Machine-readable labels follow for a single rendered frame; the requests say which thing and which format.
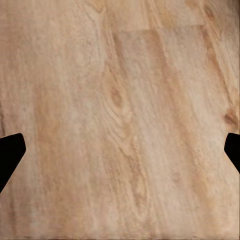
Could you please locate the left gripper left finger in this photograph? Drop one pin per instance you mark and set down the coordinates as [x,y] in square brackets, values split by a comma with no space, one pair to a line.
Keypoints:
[12,150]

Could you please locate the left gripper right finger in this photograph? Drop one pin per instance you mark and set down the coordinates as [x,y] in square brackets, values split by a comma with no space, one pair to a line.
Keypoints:
[232,149]

